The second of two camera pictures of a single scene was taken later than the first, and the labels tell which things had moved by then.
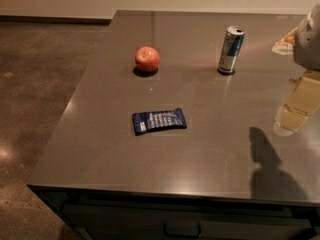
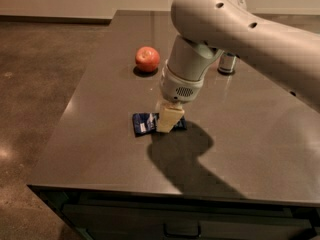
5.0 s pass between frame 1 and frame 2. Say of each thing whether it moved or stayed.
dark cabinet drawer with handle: stayed
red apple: stayed
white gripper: moved
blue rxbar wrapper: stayed
